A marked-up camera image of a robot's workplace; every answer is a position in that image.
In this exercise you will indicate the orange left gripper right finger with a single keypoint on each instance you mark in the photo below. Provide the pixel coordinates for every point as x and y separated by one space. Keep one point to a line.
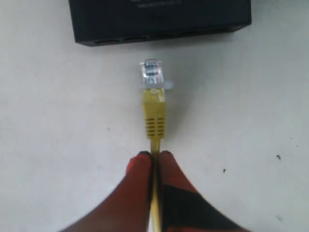
183 207

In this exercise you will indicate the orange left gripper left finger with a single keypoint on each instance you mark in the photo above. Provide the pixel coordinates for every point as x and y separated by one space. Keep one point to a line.
127 208

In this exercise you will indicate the black network switch box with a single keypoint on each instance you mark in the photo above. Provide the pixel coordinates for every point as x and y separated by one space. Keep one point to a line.
106 22

